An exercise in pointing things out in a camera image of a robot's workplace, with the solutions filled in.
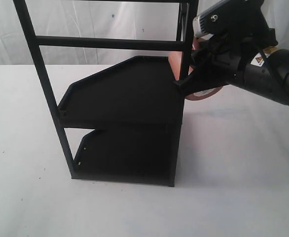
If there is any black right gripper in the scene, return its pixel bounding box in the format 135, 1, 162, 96
173, 28, 275, 97

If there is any copper pink mug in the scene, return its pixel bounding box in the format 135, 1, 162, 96
168, 38, 223, 101

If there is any black metal shelf rack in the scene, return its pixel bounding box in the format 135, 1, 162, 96
14, 0, 198, 187

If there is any white backdrop curtain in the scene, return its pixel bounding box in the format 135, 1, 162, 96
0, 0, 289, 65

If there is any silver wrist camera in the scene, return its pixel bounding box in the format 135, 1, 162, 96
192, 0, 269, 38

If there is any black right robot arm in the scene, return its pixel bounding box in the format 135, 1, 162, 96
176, 33, 289, 106

